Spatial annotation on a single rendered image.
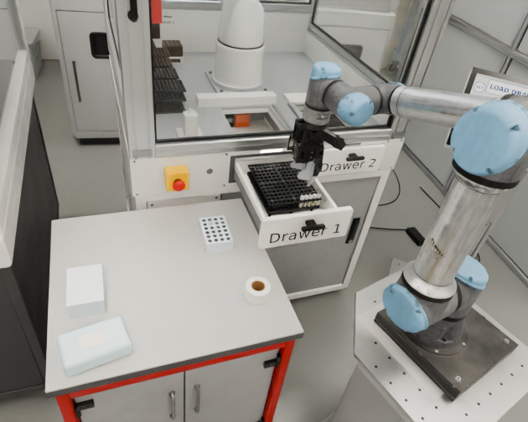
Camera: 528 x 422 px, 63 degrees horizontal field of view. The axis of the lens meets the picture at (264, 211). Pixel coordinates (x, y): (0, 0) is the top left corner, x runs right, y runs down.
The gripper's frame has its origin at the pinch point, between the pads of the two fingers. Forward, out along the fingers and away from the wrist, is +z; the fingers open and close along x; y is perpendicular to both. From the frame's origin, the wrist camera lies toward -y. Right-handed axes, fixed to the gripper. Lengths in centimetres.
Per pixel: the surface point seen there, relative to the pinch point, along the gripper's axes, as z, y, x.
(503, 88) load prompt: -18, -84, -19
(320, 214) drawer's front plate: 5.1, -0.3, 11.1
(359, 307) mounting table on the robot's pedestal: 21.2, -5.8, 34.1
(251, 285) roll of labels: 17.4, 23.1, 22.7
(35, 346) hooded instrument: 63, 87, -4
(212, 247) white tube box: 19.4, 29.7, 4.3
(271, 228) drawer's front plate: 7.7, 14.8, 11.2
